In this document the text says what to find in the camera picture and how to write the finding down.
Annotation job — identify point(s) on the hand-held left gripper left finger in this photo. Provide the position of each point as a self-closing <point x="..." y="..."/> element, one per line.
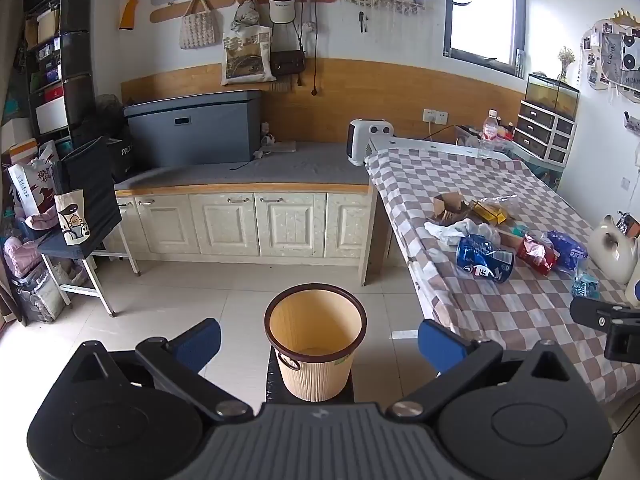
<point x="200" y="344"/>

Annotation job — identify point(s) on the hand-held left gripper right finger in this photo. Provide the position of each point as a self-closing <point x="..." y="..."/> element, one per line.
<point x="437" y="346"/>

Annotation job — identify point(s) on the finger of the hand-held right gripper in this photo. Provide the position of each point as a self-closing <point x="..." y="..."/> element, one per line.
<point x="587" y="310"/>

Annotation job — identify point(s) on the teal plastic wrapper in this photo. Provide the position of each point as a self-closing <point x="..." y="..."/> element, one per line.
<point x="585" y="284"/>

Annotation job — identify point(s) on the blue purple snack bag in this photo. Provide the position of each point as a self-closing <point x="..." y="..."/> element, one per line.
<point x="567" y="250"/>

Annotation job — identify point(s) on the red snack packet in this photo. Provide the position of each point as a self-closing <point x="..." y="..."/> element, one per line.
<point x="537" y="255"/>

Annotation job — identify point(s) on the crushed blue snack packet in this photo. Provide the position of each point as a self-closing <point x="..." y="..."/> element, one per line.
<point x="482" y="260"/>

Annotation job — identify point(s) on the white tissue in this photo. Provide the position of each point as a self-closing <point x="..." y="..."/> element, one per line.
<point x="450" y="231"/>

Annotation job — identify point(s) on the beige brown-rimmed trash bin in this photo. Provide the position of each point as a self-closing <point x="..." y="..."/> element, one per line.
<point x="315" y="370"/>

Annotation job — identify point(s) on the clear plastic wrapper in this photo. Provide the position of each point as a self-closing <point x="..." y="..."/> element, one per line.
<point x="511" y="205"/>

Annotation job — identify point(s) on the yellow carton box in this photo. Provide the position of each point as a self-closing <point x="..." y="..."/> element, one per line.
<point x="492" y="215"/>

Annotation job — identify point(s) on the brown cardboard piece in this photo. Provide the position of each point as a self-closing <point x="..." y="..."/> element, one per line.
<point x="450" y="205"/>

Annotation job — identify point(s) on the brown shoulder bag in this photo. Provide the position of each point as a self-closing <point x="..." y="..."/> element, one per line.
<point x="287" y="62"/>

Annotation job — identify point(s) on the white cat-shaped lamp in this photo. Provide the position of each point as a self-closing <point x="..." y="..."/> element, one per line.
<point x="610" y="255"/>

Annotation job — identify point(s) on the cream cabinet with wooden edge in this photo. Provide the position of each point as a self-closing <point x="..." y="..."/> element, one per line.
<point x="225" y="225"/>

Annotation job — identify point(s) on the grey packed bedding bag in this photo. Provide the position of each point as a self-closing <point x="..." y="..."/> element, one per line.
<point x="37" y="292"/>

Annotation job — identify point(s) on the small cartoon tote bag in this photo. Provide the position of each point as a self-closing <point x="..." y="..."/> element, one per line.
<point x="70" y="220"/>

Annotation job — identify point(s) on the white drawer unit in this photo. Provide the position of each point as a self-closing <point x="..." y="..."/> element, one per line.
<point x="542" y="132"/>

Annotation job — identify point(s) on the black cloth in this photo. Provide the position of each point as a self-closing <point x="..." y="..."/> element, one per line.
<point x="90" y="180"/>

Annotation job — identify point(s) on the clear water bottle red label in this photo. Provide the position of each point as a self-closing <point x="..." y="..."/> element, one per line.
<point x="489" y="135"/>

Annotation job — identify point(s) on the grey counter mat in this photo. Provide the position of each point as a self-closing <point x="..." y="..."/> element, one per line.
<point x="300" y="165"/>

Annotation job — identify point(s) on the clear plastic storage box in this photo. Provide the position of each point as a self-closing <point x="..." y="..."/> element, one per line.
<point x="467" y="137"/>

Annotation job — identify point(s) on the grey storage box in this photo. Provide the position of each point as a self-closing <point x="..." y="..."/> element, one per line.
<point x="200" y="130"/>

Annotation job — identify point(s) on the glass fish tank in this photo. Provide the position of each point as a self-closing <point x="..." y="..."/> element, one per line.
<point x="550" y="95"/>

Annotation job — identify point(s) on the white space heater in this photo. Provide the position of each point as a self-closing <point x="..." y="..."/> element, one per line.
<point x="362" y="140"/>

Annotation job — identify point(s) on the white paper bag red print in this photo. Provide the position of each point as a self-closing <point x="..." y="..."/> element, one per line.
<point x="32" y="185"/>

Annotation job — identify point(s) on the dried flowers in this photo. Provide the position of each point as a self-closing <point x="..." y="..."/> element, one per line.
<point x="566" y="60"/>

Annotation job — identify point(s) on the printed canvas tote bag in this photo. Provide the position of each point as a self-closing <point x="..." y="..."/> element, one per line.
<point x="247" y="57"/>

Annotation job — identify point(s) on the black shelf rack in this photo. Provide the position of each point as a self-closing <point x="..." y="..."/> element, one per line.
<point x="70" y="60"/>

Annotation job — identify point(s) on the cream crochet bag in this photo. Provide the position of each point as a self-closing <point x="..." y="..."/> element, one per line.
<point x="200" y="27"/>

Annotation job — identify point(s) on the window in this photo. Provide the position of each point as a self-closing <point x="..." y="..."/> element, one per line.
<point x="482" y="10"/>

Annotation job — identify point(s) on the grey hanging bag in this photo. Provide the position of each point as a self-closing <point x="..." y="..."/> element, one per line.
<point x="246" y="15"/>

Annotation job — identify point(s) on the black and white bucket bag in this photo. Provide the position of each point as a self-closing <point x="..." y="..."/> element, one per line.
<point x="281" y="7"/>

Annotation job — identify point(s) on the white wall outlet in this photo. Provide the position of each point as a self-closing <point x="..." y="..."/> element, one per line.
<point x="435" y="116"/>

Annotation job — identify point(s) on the white wall pinboard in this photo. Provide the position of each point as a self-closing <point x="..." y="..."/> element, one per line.
<point x="612" y="55"/>

